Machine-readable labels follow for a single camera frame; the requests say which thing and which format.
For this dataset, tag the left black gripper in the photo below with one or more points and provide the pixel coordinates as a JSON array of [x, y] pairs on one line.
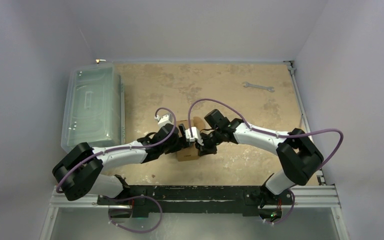
[[181, 141]]

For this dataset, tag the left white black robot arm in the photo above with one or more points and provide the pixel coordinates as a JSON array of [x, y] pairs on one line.
[[80, 172]]

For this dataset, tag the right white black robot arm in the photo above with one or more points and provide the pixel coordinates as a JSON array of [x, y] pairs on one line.
[[297, 154]]

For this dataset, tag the silver open-end wrench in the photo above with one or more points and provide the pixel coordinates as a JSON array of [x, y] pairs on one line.
[[250, 85]]

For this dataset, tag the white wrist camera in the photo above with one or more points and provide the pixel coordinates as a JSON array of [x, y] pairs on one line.
[[165, 119], [193, 135]]

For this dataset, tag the aluminium frame rail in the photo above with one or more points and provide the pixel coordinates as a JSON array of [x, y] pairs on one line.
[[315, 214]]

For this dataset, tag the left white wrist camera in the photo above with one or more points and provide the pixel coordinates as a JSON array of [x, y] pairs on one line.
[[165, 119]]

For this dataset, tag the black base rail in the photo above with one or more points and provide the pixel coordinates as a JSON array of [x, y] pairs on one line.
[[247, 200]]

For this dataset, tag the brown cardboard box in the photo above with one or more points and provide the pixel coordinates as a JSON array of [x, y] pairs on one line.
[[191, 153]]

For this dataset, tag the clear plastic storage bin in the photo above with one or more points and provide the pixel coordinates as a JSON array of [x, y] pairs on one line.
[[94, 108]]

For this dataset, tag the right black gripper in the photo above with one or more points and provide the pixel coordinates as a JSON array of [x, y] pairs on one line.
[[206, 140]]

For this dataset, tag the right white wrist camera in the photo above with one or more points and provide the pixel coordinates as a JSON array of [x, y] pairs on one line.
[[193, 135]]

